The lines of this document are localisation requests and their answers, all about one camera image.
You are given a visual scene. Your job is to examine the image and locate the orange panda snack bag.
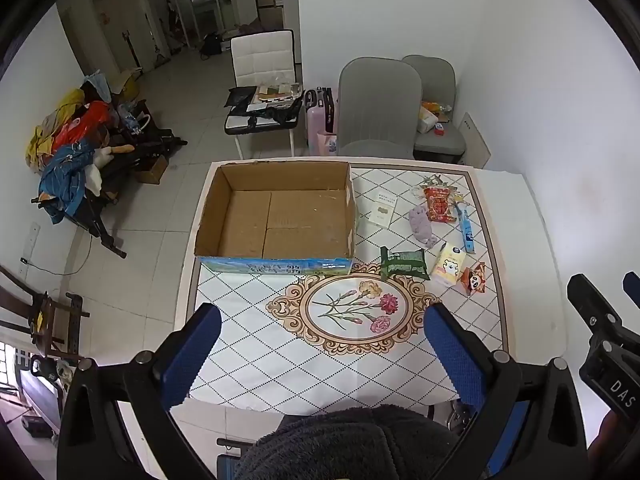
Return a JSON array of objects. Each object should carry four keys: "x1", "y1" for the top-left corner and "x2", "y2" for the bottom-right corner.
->
[{"x1": 460, "y1": 262, "x2": 486, "y2": 296}]

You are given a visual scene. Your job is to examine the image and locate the yellow Vinda tissue pack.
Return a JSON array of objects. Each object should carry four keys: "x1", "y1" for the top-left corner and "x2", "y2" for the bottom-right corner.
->
[{"x1": 431, "y1": 242, "x2": 466, "y2": 287}]

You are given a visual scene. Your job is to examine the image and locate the green wet wipes pack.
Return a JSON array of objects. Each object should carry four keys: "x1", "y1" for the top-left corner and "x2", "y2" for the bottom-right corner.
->
[{"x1": 380, "y1": 246, "x2": 431, "y2": 281}]

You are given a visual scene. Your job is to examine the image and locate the lilac cloth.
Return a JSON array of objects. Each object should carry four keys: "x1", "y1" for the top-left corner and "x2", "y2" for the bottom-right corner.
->
[{"x1": 408, "y1": 205, "x2": 438, "y2": 248}]

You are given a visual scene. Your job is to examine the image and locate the red snack bag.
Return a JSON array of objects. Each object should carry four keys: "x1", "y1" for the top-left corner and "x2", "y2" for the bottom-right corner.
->
[{"x1": 424, "y1": 185, "x2": 457, "y2": 223}]

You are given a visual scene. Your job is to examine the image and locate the white booklet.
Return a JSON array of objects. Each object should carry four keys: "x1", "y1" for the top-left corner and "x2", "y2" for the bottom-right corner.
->
[{"x1": 368, "y1": 190, "x2": 397, "y2": 229}]

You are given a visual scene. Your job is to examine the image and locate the dark wooden chair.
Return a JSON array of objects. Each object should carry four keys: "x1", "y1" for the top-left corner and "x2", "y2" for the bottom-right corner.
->
[{"x1": 1, "y1": 268, "x2": 90, "y2": 361}]

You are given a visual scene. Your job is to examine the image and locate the open cardboard box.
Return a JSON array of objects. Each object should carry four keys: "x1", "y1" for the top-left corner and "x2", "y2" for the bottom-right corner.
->
[{"x1": 194, "y1": 158, "x2": 357, "y2": 275}]

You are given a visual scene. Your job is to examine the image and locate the small cardboard box on floor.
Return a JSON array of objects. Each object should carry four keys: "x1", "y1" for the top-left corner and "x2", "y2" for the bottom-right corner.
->
[{"x1": 134, "y1": 155, "x2": 168, "y2": 185}]

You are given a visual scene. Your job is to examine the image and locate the pile of clothes on rack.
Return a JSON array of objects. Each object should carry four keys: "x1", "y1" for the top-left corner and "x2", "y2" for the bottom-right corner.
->
[{"x1": 24, "y1": 71, "x2": 151, "y2": 226}]

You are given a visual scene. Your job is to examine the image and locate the pink paper bag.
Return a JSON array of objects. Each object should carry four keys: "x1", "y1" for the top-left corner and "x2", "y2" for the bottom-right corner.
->
[{"x1": 316, "y1": 133, "x2": 337, "y2": 156}]

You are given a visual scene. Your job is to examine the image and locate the black items on chair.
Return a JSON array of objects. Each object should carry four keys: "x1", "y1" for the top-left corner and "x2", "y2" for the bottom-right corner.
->
[{"x1": 224, "y1": 84, "x2": 303, "y2": 131}]

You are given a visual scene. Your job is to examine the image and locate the grey chair front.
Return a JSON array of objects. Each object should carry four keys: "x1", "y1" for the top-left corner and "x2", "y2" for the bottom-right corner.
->
[{"x1": 337, "y1": 56, "x2": 422, "y2": 159}]

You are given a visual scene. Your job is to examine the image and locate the grey chair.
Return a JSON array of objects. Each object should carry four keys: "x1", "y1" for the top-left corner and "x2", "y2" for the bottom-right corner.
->
[
  {"x1": 337, "y1": 56, "x2": 422, "y2": 159},
  {"x1": 402, "y1": 54, "x2": 466, "y2": 162}
]

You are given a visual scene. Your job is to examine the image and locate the grey chair rear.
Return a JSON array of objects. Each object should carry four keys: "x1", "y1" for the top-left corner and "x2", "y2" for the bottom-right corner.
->
[{"x1": 402, "y1": 54, "x2": 466, "y2": 162}]

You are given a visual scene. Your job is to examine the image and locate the pink suitcase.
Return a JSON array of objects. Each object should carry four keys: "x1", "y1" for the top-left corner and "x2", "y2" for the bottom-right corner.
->
[{"x1": 304, "y1": 87, "x2": 337, "y2": 156}]

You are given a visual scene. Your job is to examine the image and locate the white padded chair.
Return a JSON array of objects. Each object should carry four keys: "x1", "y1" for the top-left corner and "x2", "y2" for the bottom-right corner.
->
[{"x1": 224, "y1": 29, "x2": 303, "y2": 158}]

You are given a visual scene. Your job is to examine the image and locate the white board against wall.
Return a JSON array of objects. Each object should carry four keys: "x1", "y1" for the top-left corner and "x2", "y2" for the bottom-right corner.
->
[{"x1": 458, "y1": 113, "x2": 491, "y2": 169}]

